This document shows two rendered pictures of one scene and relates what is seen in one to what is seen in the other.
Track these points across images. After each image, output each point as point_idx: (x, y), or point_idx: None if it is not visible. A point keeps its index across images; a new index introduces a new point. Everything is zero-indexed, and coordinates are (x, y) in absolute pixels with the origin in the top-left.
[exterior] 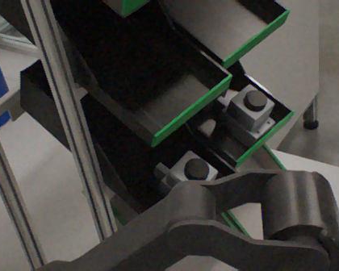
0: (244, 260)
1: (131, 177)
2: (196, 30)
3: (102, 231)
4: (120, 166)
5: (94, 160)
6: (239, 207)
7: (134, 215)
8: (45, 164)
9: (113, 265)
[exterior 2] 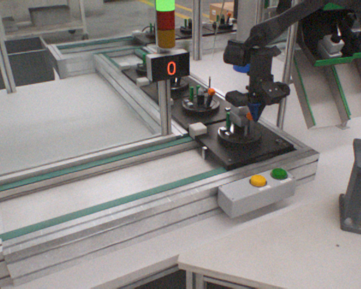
0: (345, 0)
1: (307, 43)
2: None
3: (287, 59)
4: (304, 38)
5: (296, 23)
6: (345, 93)
7: (299, 69)
8: None
9: (297, 4)
